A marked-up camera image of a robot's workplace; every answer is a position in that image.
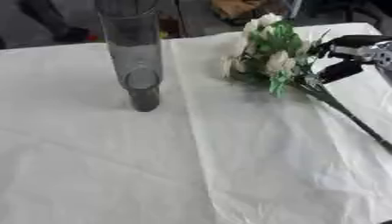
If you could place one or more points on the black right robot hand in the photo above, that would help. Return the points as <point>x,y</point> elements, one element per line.
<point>352,43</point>

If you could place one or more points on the white artificial flower bouquet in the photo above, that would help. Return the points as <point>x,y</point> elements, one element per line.
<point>275,55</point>

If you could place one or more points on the tall clear glass vase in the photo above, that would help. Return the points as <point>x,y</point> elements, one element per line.
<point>135,58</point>

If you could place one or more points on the tan bag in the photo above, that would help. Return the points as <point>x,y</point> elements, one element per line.
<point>236,8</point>

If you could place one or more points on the black chair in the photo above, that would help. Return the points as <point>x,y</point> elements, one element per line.
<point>48,20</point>

